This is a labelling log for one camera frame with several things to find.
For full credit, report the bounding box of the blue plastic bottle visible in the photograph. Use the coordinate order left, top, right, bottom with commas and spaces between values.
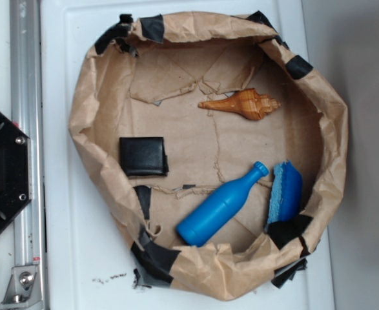
176, 161, 269, 247

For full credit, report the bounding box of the blue scrub sponge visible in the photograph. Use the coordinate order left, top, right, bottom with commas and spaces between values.
267, 161, 303, 225

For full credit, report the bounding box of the brown paper bin liner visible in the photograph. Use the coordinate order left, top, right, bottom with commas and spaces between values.
68, 12, 348, 301

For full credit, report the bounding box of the brown conch shell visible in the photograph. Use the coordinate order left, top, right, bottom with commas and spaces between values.
198, 88, 282, 121

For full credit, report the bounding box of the black square patch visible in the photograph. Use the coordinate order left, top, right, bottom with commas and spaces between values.
119, 137, 169, 176

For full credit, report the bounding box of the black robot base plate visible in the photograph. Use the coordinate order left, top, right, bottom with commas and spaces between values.
0, 112, 31, 234

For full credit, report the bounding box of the aluminium rail profile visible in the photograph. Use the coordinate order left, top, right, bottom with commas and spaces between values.
10, 1, 50, 309

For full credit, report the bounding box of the metal corner bracket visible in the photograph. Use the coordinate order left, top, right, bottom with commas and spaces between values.
0, 265, 43, 309

